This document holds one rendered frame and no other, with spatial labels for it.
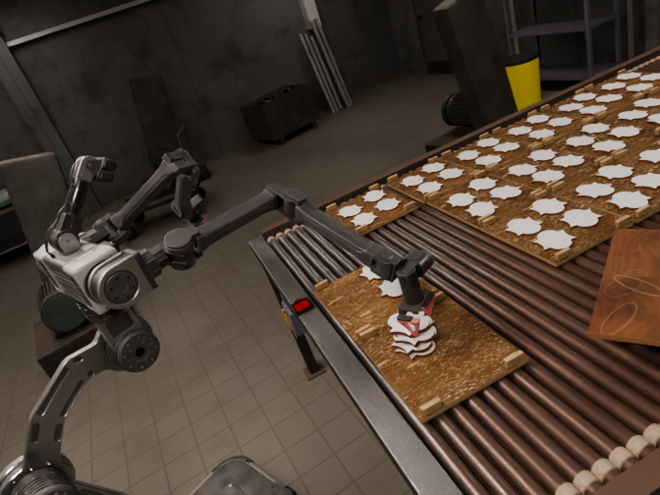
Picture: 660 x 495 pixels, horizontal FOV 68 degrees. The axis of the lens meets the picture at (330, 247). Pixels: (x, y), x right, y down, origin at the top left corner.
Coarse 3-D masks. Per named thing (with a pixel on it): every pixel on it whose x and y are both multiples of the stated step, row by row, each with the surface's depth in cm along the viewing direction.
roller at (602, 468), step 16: (352, 256) 218; (496, 384) 133; (512, 384) 130; (512, 400) 128; (528, 400) 124; (528, 416) 123; (544, 416) 119; (560, 432) 114; (576, 448) 110; (592, 464) 106; (608, 464) 104; (608, 480) 102
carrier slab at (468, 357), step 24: (432, 312) 164; (456, 312) 160; (384, 336) 161; (456, 336) 150; (480, 336) 147; (384, 360) 151; (408, 360) 148; (432, 360) 144; (456, 360) 142; (480, 360) 139; (528, 360) 135; (408, 384) 139; (432, 384) 137; (456, 384) 134; (480, 384) 131
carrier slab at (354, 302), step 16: (352, 272) 202; (336, 288) 196; (352, 288) 192; (368, 288) 188; (432, 288) 176; (336, 304) 185; (352, 304) 182; (368, 304) 179; (384, 304) 176; (336, 320) 179; (352, 320) 174; (368, 320) 171; (384, 320) 168; (352, 336) 166
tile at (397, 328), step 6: (408, 312) 155; (420, 312) 153; (390, 318) 155; (396, 318) 154; (420, 318) 150; (426, 318) 149; (390, 324) 152; (396, 324) 151; (420, 324) 148; (426, 324) 147; (396, 330) 149; (402, 330) 148; (408, 330) 147; (420, 330) 146; (408, 336) 146
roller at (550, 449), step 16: (304, 224) 264; (320, 240) 242; (336, 256) 223; (496, 400) 128; (512, 416) 122; (528, 432) 117; (544, 448) 112; (560, 448) 111; (560, 464) 108; (576, 464) 107; (576, 480) 104; (592, 480) 102
